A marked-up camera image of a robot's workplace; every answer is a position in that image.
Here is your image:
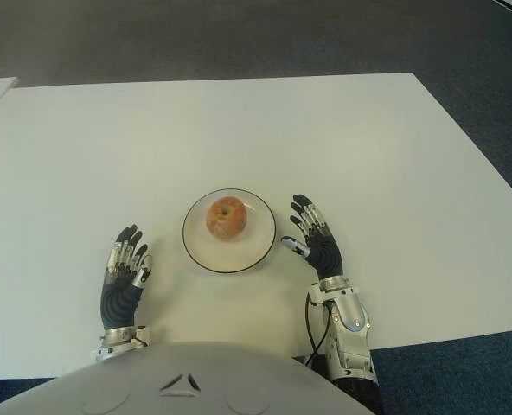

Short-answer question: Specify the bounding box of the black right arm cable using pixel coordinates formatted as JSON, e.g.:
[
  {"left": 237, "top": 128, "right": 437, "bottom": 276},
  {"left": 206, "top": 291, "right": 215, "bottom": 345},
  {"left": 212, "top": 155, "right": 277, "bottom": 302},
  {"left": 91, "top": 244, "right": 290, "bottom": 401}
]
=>
[{"left": 303, "top": 293, "right": 331, "bottom": 367}]

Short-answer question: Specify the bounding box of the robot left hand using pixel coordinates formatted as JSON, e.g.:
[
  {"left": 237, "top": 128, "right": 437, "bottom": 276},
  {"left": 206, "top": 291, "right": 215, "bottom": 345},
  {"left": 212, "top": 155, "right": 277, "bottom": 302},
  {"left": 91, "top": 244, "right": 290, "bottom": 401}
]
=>
[{"left": 99, "top": 224, "right": 153, "bottom": 332}]

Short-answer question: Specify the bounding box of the white plate with black rim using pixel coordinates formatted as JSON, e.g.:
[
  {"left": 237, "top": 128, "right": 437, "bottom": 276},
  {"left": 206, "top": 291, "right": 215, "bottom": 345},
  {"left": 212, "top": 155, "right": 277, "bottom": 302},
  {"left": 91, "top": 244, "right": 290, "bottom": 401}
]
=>
[{"left": 182, "top": 187, "right": 278, "bottom": 274}]

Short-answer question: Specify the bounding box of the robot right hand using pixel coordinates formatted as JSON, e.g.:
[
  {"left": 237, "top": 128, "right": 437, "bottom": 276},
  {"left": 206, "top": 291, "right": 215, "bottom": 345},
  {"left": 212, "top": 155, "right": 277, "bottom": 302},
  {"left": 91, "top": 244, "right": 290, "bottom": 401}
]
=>
[{"left": 280, "top": 193, "right": 343, "bottom": 281}]

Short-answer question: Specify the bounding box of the red yellow apple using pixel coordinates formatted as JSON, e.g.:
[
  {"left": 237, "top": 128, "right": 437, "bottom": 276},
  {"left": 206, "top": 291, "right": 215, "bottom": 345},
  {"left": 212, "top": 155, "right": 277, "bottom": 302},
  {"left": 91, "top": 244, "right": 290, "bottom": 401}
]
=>
[{"left": 205, "top": 196, "right": 247, "bottom": 239}]

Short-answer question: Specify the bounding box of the grey robot torso shell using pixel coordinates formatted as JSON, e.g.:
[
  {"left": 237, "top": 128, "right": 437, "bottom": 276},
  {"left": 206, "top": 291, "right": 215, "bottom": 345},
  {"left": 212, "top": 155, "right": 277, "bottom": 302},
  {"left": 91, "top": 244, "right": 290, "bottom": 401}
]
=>
[{"left": 0, "top": 341, "right": 376, "bottom": 415}]

